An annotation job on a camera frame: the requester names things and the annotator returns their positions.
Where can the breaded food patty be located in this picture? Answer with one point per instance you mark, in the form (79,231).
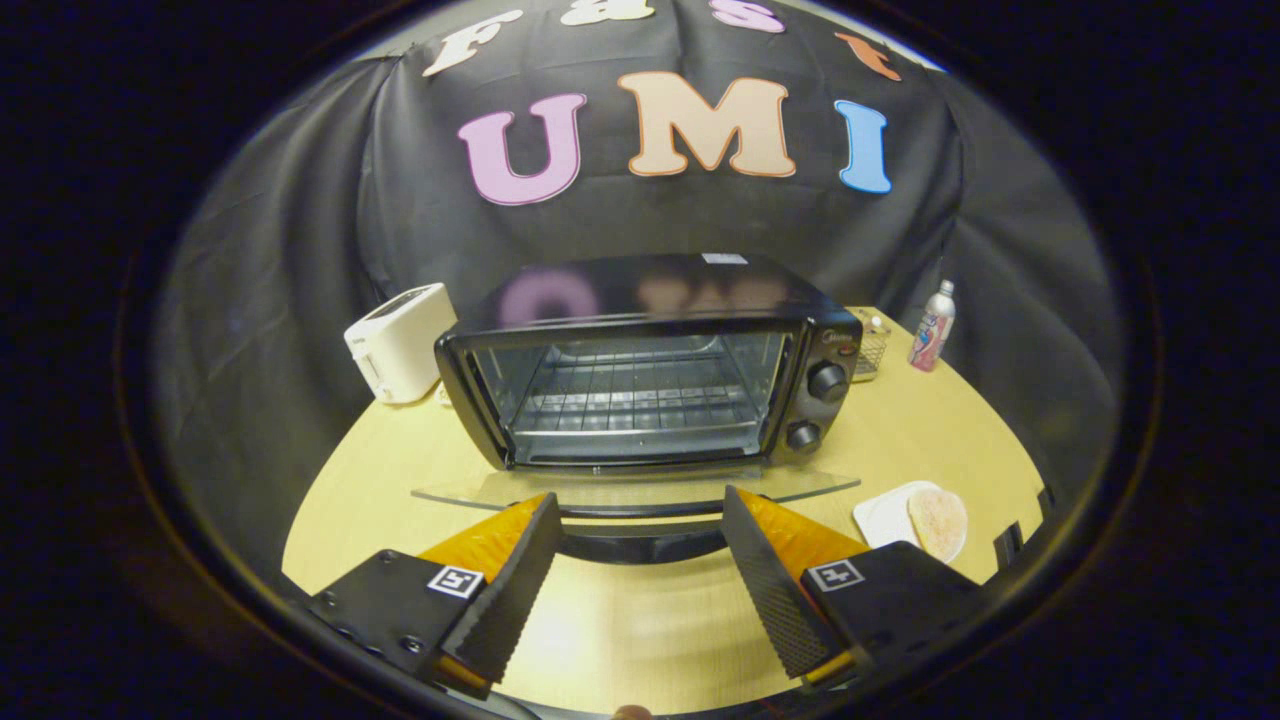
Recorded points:
(940,522)

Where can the black backdrop cloth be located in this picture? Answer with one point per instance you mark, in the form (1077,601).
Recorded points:
(300,260)

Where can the black toaster oven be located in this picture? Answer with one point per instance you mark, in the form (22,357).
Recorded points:
(640,295)

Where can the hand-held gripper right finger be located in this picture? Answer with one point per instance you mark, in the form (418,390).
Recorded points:
(765,585)

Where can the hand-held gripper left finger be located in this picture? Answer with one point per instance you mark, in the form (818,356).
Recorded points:
(515,585)

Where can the clear plastic container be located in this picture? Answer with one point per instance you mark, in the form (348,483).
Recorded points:
(870,345)

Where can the white bread toaster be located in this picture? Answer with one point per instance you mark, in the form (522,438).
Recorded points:
(400,345)

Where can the pink and white bottle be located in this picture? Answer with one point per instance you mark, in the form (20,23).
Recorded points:
(932,335)

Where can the white plate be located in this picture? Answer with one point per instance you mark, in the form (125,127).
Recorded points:
(880,518)

